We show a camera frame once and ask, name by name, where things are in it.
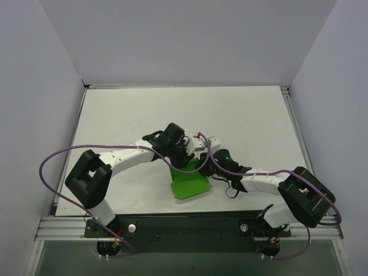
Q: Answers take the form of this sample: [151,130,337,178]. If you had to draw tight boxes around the green paper box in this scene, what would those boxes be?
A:
[170,168,212,200]

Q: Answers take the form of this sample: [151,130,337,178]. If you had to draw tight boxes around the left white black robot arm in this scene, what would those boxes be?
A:
[65,123,197,237]

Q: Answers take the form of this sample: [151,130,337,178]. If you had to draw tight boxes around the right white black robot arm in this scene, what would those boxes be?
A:
[195,149,341,229]

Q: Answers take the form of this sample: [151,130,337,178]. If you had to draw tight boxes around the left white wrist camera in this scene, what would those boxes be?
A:
[186,132,207,155]

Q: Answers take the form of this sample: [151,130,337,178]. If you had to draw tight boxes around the aluminium frame rail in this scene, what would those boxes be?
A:
[279,86,314,175]

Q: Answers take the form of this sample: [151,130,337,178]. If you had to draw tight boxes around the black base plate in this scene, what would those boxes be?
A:
[84,210,291,256]

